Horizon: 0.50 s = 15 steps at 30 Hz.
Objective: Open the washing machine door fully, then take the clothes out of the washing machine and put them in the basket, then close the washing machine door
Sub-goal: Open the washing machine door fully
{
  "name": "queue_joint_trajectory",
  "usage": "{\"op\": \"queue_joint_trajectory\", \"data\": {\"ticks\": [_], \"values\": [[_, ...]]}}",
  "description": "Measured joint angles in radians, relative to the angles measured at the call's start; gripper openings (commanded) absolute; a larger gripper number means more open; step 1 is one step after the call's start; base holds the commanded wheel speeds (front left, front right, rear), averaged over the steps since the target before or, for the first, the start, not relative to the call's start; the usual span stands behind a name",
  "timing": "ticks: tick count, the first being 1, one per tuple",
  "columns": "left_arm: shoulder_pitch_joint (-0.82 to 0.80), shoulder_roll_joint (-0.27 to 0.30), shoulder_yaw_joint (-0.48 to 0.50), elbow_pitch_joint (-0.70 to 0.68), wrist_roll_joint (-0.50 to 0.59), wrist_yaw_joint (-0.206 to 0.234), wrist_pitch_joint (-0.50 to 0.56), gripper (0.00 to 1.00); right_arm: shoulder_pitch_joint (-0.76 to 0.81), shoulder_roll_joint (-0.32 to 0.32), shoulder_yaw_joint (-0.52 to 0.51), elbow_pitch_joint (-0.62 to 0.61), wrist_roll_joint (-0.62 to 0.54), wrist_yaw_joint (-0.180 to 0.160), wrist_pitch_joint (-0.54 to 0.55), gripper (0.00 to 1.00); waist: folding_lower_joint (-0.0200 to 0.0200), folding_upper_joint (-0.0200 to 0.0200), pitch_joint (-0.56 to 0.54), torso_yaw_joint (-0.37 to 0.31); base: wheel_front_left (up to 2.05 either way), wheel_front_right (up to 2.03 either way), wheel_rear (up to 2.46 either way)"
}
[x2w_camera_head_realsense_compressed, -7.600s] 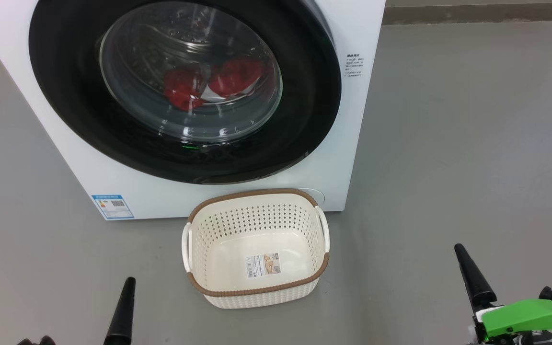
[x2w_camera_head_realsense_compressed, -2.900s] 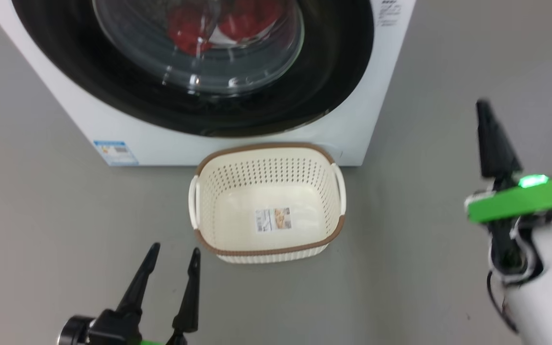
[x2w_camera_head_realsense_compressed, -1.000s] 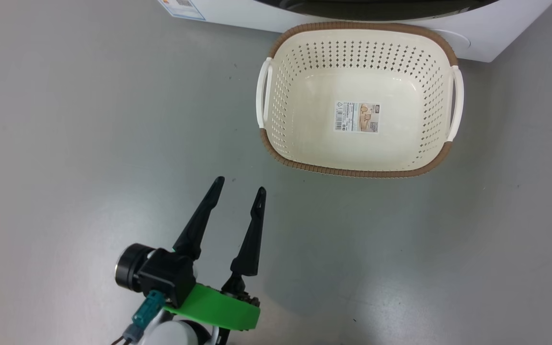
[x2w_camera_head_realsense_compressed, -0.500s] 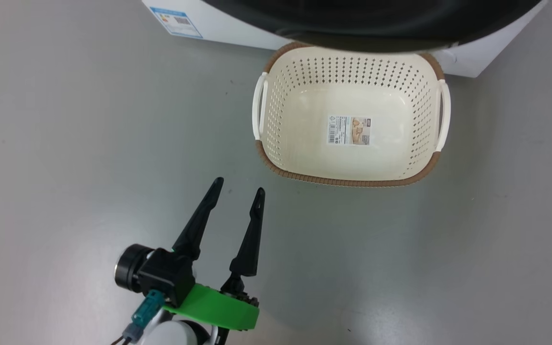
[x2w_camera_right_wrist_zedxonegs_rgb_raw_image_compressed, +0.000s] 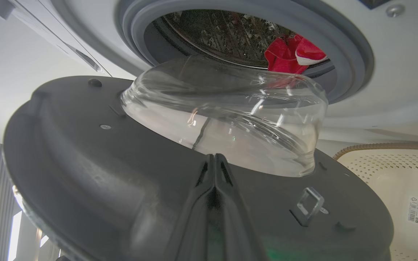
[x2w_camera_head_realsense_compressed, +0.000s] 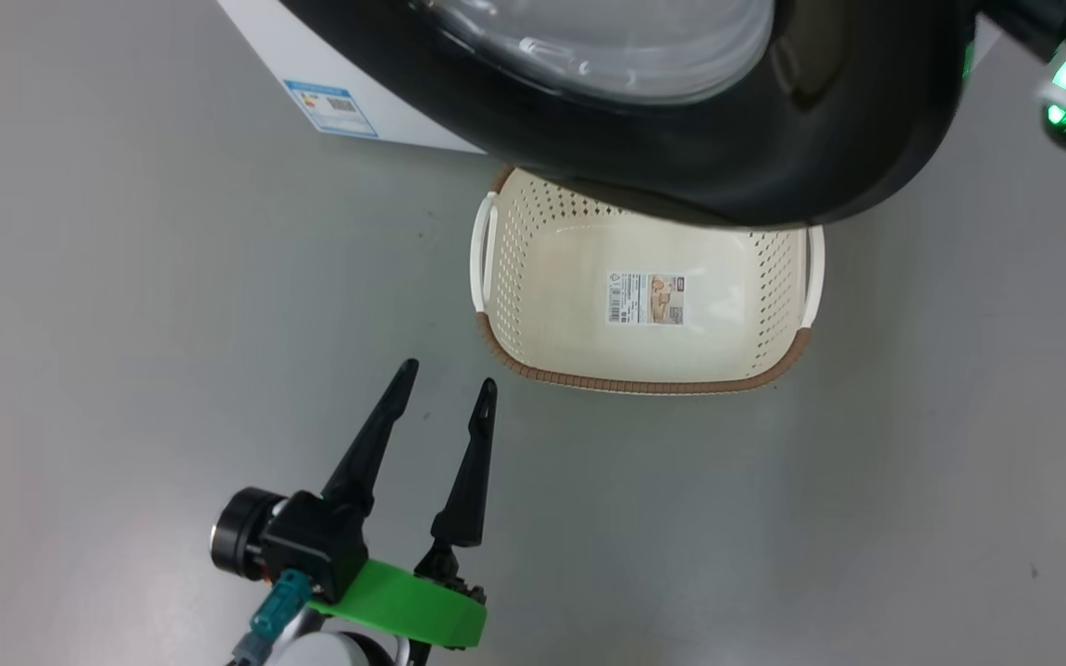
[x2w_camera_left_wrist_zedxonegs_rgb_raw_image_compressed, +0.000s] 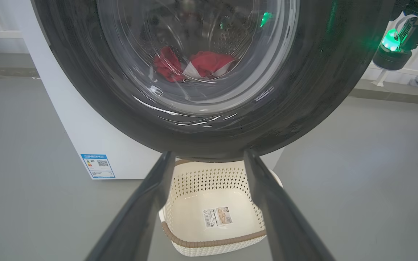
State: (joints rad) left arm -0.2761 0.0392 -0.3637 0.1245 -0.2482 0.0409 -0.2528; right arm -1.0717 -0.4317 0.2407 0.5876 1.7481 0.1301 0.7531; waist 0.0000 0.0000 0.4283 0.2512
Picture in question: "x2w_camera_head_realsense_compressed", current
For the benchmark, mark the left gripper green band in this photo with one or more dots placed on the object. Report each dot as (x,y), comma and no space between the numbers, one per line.
(413,610)

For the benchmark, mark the black round glass washer door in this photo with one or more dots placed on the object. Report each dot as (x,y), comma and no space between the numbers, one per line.
(829,139)

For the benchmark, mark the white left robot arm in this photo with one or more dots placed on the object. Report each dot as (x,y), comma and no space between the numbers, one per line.
(329,652)

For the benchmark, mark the cream perforated laundry basket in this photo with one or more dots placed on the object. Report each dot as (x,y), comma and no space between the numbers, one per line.
(570,342)

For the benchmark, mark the basket product label sticker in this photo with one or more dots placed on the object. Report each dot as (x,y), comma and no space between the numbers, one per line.
(644,298)

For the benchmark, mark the white front-load washing machine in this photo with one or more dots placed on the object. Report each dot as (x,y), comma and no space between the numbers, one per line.
(385,92)

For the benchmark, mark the blue energy label sticker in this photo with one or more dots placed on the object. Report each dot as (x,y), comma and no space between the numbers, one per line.
(334,109)

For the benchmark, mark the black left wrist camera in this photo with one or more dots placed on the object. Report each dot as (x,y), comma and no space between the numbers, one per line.
(311,546)

